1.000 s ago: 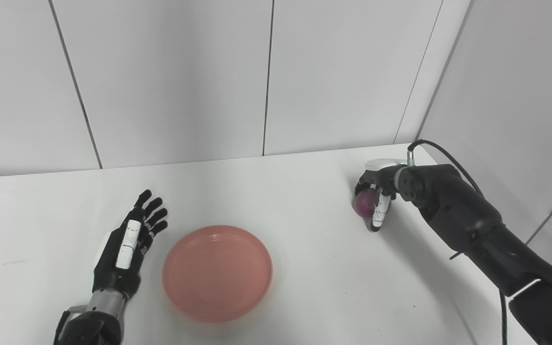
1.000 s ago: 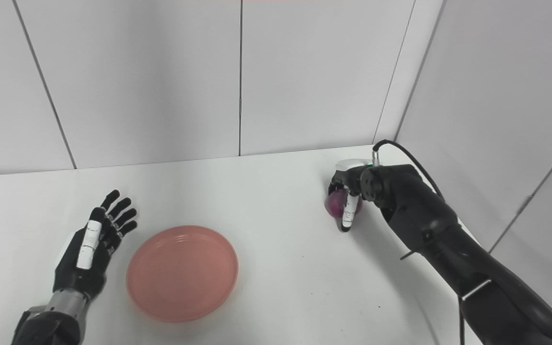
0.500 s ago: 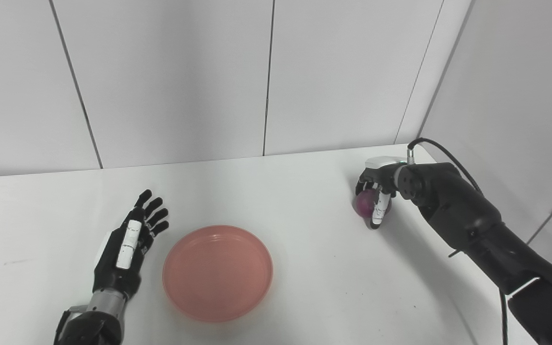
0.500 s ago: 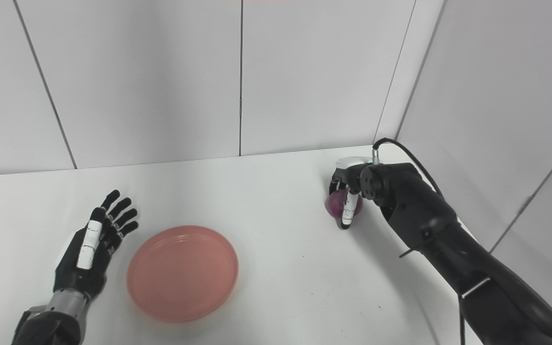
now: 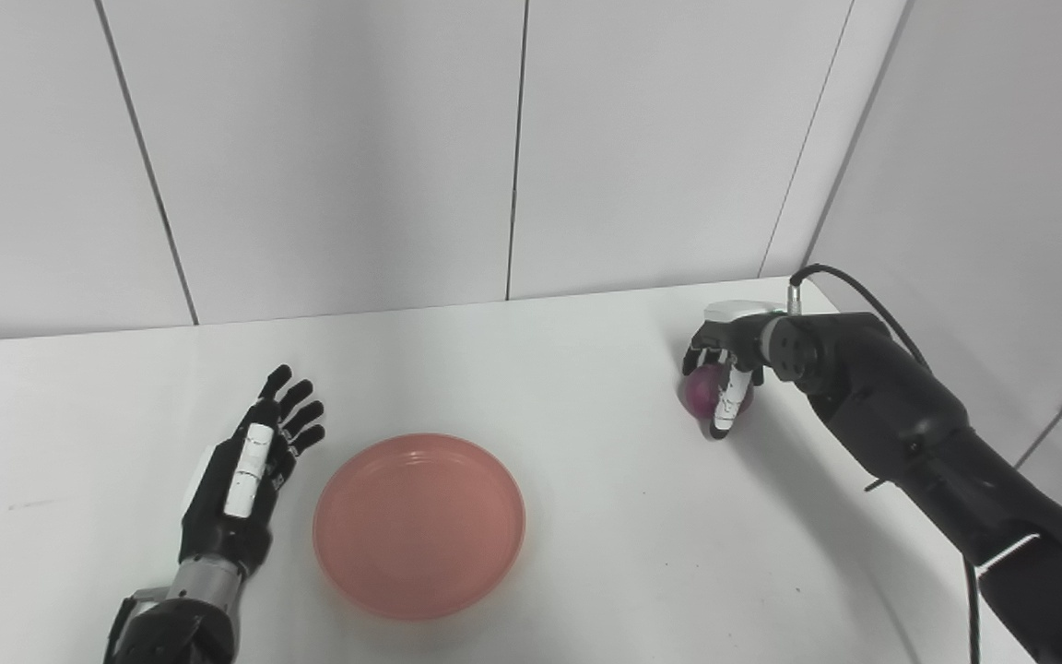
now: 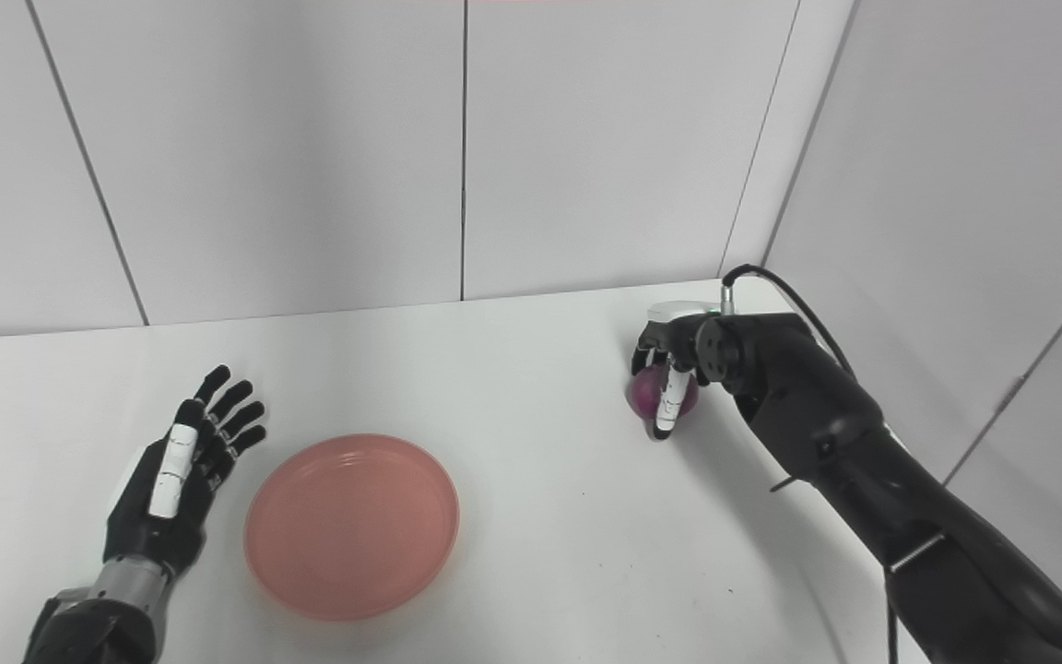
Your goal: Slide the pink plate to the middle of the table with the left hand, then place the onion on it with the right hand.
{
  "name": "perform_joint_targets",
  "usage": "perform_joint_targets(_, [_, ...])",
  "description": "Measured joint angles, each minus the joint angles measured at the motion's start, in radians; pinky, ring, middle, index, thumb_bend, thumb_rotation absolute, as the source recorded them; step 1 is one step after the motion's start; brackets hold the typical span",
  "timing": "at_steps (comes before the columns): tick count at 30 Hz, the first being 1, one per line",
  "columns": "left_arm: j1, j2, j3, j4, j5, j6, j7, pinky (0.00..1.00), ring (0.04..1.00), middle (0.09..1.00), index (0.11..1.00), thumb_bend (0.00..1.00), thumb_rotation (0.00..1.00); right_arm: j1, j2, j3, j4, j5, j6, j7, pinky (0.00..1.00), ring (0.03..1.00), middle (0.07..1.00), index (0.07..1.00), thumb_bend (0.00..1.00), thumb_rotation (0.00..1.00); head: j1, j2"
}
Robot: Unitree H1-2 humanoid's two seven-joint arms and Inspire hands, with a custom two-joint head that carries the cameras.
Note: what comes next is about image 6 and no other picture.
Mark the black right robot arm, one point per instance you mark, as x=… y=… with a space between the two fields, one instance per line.
x=863 y=461

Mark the pink round plate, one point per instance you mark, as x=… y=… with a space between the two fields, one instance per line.
x=351 y=526

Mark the red onion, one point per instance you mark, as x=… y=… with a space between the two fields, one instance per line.
x=646 y=392

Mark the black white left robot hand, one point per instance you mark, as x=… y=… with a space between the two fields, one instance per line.
x=158 y=526

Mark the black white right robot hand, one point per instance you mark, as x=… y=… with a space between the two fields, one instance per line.
x=674 y=346

